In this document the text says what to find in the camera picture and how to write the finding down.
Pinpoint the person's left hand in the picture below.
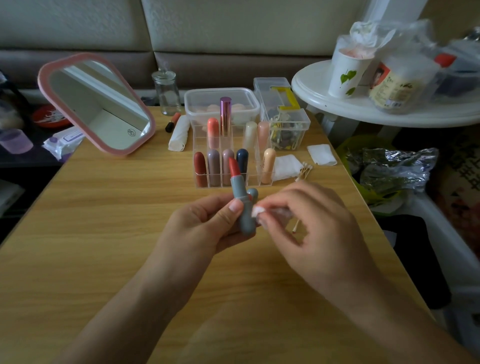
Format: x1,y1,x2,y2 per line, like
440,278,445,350
159,193,259,271

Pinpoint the person's right hand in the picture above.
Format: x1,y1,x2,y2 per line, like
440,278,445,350
252,181,380,301

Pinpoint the white cotton pad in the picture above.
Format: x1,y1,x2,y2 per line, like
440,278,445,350
307,144,338,167
272,154,304,182
252,205,295,230

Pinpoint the grey lipstick with red tip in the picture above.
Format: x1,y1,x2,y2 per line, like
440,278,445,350
228,157,258,236

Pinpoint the person's left forearm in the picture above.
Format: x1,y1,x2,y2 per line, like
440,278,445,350
56,255,211,364

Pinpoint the person's right forearm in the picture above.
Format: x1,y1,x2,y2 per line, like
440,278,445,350
332,269,480,364

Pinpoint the clear acrylic lipstick organiser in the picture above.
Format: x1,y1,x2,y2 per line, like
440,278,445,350
192,124,276,189

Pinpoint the mauve lipstick tube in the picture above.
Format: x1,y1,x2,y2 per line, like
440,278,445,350
207,149,221,187

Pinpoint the dark red lipstick tube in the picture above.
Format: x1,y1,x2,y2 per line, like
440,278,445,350
193,151,208,188

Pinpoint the dusty pink lipstick tube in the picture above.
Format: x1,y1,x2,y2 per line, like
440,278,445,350
222,149,235,186

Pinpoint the navy blue lipstick tube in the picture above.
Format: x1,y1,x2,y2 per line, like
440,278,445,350
236,148,249,175

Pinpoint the bunch of cotton swabs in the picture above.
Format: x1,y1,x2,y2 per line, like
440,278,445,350
295,161,314,182

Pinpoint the peach lipstick tube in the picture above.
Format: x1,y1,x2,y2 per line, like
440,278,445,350
261,148,277,185

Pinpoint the cream lipstick tube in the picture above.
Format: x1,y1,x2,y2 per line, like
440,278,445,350
244,121,258,151

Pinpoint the coral lipstick tube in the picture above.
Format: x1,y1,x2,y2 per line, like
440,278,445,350
207,117,220,150

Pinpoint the pale pink lipstick tube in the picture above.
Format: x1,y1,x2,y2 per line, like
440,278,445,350
257,121,271,154

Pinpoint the rolled white cloth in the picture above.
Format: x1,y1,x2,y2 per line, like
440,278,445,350
167,115,191,152

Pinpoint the metallic purple lipstick tube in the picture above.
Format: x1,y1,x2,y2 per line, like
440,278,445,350
220,96,232,137

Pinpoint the orange and black lipstick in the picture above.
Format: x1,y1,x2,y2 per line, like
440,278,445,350
165,112,182,133

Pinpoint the clear plastic tub with puffs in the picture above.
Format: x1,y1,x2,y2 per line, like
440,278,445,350
184,88,261,128

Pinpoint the silver and green foil bag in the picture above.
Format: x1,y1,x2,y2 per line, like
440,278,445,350
336,135,439,216

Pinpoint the small clear glass jar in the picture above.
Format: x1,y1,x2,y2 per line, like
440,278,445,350
151,68,182,116

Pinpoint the white round side table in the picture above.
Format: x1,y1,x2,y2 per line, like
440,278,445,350
291,59,480,147

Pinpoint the pink framed table mirror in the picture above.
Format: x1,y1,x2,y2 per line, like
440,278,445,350
37,52,157,157

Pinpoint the paper cup with green leaves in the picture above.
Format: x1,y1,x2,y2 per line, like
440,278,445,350
328,47,376,99

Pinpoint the grey upholstered sofa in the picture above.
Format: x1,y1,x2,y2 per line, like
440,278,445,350
0,0,370,100

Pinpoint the pack of wet wipes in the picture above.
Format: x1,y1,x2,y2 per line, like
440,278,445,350
42,126,86,162

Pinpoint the clear labelled plastic jar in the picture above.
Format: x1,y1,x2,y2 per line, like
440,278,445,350
368,52,440,114

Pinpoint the red patterned plate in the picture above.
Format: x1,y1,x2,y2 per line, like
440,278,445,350
31,104,72,129

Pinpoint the translucent purple cup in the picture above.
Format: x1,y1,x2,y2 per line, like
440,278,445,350
0,129,34,155

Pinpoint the clear plastic bag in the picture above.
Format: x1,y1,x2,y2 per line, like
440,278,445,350
332,19,480,102

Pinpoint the clear box with yellow handle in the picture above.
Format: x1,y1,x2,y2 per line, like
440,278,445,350
253,77,311,151

